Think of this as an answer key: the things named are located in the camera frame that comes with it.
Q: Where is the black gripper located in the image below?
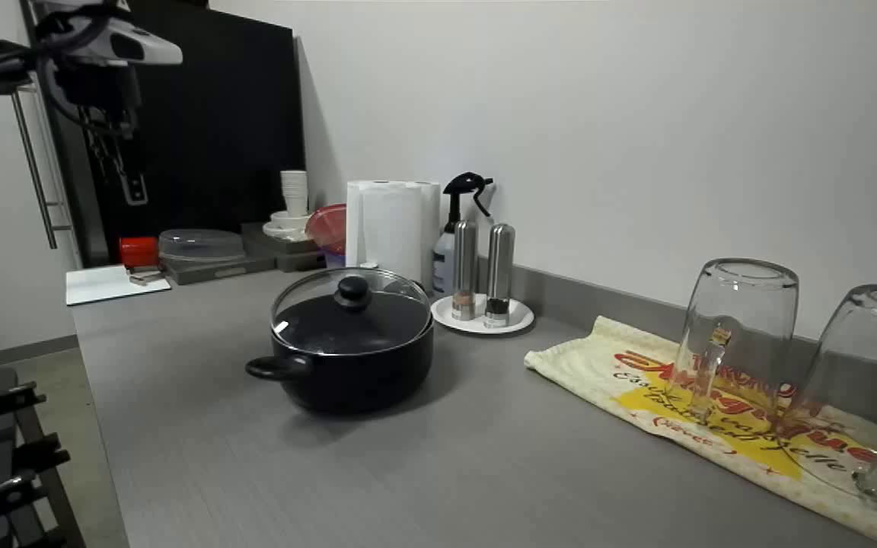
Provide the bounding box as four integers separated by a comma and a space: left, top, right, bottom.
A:
71, 66, 148, 206

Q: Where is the glass pot lid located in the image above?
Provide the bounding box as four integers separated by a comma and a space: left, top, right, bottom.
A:
272, 267, 433, 357

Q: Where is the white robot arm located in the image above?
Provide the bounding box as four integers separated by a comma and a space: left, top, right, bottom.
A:
33, 0, 184, 206

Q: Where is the black cooking pot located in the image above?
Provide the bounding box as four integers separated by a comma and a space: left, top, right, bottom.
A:
247, 292, 433, 417

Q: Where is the small red container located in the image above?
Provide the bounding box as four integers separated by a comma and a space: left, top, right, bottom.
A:
118, 237, 163, 273

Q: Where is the black panel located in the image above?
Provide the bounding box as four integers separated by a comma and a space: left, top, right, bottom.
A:
40, 0, 306, 266

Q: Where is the white cutting board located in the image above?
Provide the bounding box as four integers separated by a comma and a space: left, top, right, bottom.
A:
63, 266, 171, 308

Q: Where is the white paper towel roll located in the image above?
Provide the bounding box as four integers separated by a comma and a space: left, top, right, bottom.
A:
343, 179, 440, 287

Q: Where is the white round plate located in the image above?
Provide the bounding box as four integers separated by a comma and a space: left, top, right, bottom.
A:
429, 292, 535, 337

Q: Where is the black clamp rack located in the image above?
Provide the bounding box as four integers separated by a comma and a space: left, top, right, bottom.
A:
0, 369, 87, 548

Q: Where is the steel salt grinder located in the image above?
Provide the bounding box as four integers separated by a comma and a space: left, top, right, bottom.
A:
451, 223, 479, 318

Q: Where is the steel pepper grinder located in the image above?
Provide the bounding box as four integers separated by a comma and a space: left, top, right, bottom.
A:
486, 223, 515, 326

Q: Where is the upturned glass left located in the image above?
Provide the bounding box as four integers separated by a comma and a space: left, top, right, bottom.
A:
670, 258, 797, 422

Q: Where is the yellow printed cloth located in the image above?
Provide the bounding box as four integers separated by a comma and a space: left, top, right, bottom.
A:
525, 317, 877, 540

